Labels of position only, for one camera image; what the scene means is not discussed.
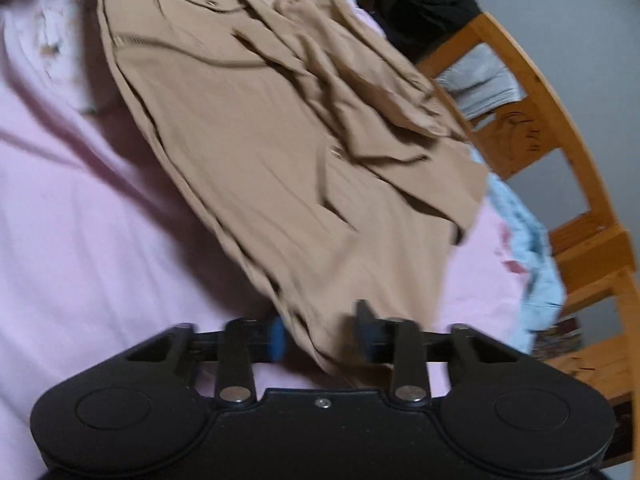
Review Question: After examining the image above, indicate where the grey white cloth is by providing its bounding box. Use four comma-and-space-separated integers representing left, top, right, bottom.
435, 42, 527, 122

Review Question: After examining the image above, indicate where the black clothing pile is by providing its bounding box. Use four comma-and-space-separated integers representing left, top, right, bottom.
370, 0, 482, 63

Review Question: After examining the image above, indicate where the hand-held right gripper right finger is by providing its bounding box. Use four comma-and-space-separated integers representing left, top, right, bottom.
352, 300, 521, 405

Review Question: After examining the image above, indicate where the light blue blanket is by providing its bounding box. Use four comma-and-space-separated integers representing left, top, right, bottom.
340, 0, 568, 356

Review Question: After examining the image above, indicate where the colourful printed item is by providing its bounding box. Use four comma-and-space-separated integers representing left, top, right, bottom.
534, 316, 582, 357

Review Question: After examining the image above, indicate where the wooden bed frame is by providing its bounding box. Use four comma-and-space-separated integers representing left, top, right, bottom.
357, 0, 640, 408

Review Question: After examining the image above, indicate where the pink blanket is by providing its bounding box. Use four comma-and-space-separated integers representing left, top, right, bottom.
0, 0, 533, 480

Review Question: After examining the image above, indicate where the tan hooded zip jacket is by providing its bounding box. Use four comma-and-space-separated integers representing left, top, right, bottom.
95, 0, 490, 378

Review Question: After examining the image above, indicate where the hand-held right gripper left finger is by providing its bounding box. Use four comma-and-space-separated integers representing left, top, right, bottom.
125, 316, 288, 407

